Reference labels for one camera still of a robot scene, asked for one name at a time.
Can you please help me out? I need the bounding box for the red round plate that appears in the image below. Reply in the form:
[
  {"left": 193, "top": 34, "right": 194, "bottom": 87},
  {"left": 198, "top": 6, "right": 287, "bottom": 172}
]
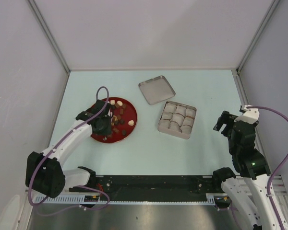
[{"left": 91, "top": 97, "right": 138, "bottom": 144}]

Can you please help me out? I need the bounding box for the pink square tin box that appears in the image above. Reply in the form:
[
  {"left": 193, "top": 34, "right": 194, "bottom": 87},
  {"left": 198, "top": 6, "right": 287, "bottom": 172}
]
[{"left": 157, "top": 101, "right": 197, "bottom": 139}]

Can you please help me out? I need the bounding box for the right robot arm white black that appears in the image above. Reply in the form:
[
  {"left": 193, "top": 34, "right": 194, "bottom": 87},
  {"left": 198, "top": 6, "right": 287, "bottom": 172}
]
[{"left": 212, "top": 105, "right": 288, "bottom": 230}]

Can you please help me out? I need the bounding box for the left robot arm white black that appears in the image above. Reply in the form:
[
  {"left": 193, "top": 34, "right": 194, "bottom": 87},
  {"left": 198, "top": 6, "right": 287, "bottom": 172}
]
[{"left": 25, "top": 100, "right": 111, "bottom": 198}]

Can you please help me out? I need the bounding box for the white heart chocolate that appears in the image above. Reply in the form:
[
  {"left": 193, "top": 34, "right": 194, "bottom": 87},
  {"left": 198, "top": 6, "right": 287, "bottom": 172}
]
[{"left": 128, "top": 120, "right": 134, "bottom": 126}]

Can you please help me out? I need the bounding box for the silver tin lid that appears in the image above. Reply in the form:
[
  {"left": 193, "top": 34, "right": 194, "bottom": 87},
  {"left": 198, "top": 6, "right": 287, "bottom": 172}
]
[{"left": 138, "top": 75, "right": 176, "bottom": 105}]

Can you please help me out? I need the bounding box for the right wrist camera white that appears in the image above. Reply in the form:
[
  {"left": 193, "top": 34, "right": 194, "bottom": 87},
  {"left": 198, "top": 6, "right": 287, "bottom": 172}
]
[{"left": 236, "top": 105, "right": 260, "bottom": 124}]

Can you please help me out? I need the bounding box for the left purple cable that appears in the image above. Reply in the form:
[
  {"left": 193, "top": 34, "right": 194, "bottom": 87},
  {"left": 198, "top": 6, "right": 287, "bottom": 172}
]
[{"left": 28, "top": 86, "right": 111, "bottom": 211}]

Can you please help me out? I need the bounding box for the purple cable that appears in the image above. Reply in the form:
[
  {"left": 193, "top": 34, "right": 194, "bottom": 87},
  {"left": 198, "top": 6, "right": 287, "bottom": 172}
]
[
  {"left": 252, "top": 106, "right": 288, "bottom": 230},
  {"left": 28, "top": 86, "right": 111, "bottom": 211}
]

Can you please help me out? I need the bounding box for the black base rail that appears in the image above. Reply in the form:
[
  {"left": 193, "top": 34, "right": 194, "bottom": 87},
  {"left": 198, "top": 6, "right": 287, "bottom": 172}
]
[{"left": 86, "top": 175, "right": 224, "bottom": 201}]

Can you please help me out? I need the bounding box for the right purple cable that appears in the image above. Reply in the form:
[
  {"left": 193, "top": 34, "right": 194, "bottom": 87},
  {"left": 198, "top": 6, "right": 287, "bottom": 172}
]
[{"left": 252, "top": 106, "right": 288, "bottom": 230}]

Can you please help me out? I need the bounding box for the white slotted cable duct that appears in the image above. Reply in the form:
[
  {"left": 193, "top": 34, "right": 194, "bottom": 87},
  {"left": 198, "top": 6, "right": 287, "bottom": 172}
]
[{"left": 34, "top": 193, "right": 229, "bottom": 206}]

